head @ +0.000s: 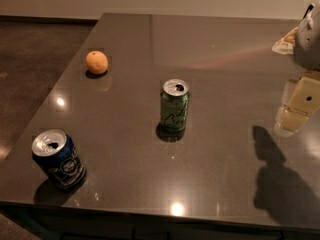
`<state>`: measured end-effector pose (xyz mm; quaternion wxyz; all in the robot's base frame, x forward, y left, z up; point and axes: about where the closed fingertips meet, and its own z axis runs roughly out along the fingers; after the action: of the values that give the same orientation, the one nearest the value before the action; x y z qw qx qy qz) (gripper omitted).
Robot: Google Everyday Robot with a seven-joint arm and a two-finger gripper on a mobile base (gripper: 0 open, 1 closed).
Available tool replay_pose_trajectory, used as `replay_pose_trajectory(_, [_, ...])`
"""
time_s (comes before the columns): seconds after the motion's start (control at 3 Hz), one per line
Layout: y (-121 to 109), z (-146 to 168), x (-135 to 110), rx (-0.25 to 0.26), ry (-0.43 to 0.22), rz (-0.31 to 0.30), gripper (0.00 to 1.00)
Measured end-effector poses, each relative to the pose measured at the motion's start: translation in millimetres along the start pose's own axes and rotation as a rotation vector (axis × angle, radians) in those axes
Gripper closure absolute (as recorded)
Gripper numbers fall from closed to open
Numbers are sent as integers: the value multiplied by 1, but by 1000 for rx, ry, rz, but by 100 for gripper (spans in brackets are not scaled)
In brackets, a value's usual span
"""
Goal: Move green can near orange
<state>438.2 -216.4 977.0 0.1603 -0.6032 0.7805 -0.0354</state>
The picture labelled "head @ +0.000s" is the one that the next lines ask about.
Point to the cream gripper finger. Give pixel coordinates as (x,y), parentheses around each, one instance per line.
(285,122)
(305,100)

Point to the blue soda can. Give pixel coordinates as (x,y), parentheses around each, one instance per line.
(55,153)

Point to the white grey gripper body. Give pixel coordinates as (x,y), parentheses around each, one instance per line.
(308,42)

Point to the green soda can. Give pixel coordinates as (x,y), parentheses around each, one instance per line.
(174,103)

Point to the orange fruit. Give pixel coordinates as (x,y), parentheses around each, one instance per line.
(97,62)

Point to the crumpled snack wrapper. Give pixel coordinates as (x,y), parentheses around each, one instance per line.
(285,45)

